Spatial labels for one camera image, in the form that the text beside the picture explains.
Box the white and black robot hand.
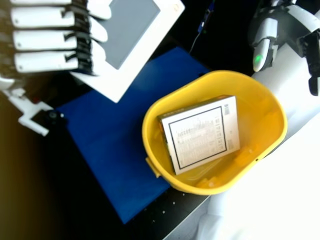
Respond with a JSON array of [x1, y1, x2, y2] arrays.
[[248, 0, 320, 97], [0, 0, 112, 77]]

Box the white grey box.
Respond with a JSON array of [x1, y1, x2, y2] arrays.
[[69, 0, 186, 104]]

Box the white printed box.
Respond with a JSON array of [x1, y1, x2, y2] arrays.
[[156, 94, 241, 176]]

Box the yellow plastic bucket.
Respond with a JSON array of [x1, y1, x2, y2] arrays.
[[141, 70, 289, 196]]

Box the blue foam mat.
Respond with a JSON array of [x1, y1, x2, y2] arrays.
[[56, 46, 212, 225]]

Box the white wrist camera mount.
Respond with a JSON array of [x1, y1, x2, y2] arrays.
[[0, 76, 66, 137]]

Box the blue connector with thin cable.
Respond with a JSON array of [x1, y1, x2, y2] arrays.
[[188, 0, 216, 55]]

